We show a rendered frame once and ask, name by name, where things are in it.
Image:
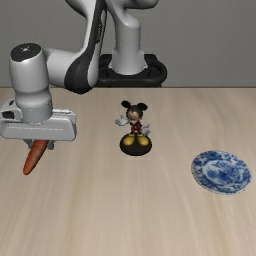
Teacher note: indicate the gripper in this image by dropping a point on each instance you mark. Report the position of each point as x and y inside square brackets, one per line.
[61, 128]

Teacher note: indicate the orange carrot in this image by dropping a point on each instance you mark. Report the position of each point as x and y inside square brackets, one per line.
[34, 156]

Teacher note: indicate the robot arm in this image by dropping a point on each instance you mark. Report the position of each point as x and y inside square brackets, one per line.
[123, 43]

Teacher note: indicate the blue and white plate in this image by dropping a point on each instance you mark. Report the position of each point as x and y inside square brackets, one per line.
[221, 172]

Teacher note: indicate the small toy figure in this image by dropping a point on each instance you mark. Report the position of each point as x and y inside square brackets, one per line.
[135, 133]

